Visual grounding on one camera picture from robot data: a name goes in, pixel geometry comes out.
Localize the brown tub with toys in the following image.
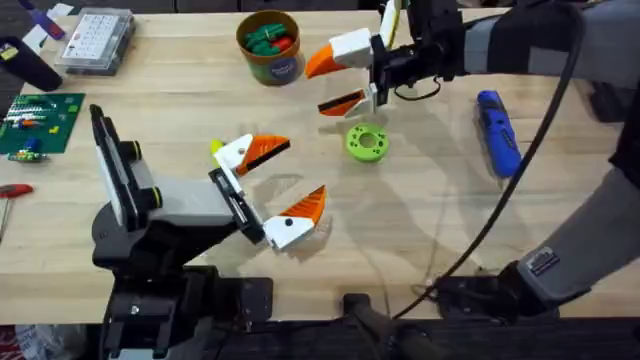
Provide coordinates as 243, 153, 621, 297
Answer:
235, 9, 307, 87

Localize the clear plastic parts box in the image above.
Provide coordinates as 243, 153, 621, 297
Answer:
54, 6, 137, 77

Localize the right wrist upright plate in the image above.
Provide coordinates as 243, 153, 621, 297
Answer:
378, 0, 403, 50

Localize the wrist upright plate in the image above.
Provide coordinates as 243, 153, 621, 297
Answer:
378, 0, 403, 50
89, 103, 136, 234

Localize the orange ribbed wedge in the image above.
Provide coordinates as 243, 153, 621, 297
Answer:
278, 184, 328, 227

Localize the black cylinder with yellow label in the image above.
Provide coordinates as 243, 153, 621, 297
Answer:
0, 35, 64, 93

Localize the red-handled tool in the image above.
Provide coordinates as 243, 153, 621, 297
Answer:
0, 183, 35, 242

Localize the green board with blocks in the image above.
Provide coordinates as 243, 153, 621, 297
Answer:
0, 92, 87, 162

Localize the yellow-green toy vegetable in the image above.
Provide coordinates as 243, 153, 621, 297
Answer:
210, 138, 226, 169

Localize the green disc with holes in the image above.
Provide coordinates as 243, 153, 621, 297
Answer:
345, 122, 391, 163

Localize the purple tool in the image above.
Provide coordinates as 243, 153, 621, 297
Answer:
18, 0, 67, 42

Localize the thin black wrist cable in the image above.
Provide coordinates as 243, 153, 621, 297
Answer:
393, 75, 442, 102

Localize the red and white bag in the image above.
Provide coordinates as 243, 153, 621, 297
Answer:
0, 324, 89, 360

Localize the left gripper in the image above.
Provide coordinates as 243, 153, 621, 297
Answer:
119, 133, 317, 252

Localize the blue electric screwdriver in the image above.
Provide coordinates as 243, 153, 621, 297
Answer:
475, 89, 523, 179

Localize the white paper sheet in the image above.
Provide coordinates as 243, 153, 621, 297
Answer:
21, 2, 75, 52

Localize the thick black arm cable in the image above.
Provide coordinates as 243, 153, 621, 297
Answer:
392, 4, 587, 321

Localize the left wrist upright plate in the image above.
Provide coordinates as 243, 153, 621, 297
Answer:
89, 103, 136, 234

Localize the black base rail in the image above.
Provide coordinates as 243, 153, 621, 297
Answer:
94, 293, 640, 360

